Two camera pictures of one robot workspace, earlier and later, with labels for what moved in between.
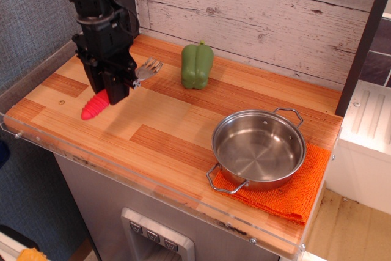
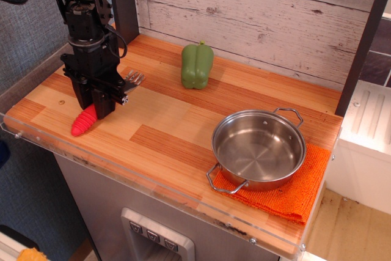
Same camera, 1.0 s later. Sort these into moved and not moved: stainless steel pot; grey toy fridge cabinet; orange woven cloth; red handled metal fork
Moved: red handled metal fork
Not moved: orange woven cloth; stainless steel pot; grey toy fridge cabinet
